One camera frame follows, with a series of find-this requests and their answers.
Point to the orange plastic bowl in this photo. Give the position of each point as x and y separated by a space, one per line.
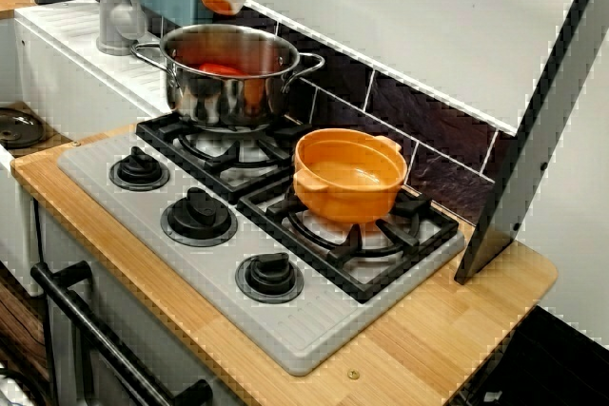
347 201

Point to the red toy pepper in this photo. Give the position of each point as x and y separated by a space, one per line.
219 68

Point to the grey toy faucet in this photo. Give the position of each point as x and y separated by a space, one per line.
111 21

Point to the stainless steel pot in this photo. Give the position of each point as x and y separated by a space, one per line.
214 102

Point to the white toy sink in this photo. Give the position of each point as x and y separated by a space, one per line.
71 83

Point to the black burner grate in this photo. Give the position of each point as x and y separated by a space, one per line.
309 254
190 166

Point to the black stove knob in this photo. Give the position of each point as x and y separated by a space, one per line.
199 218
269 278
139 170

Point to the dark tile backsplash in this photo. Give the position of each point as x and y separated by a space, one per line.
452 163

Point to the grey stove plate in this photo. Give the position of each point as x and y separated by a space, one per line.
285 330

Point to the white kitchen cabinet front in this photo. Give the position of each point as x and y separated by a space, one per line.
143 330

